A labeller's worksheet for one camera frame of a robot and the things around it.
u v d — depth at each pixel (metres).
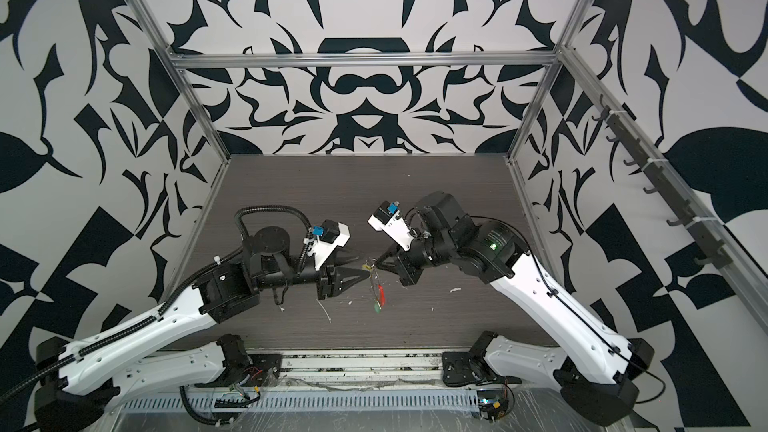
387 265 0.60
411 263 0.53
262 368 0.73
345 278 0.55
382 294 0.63
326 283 0.53
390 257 0.56
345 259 0.62
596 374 0.38
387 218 0.53
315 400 0.65
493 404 0.71
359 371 0.76
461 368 0.74
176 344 0.47
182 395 0.71
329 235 0.51
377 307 0.74
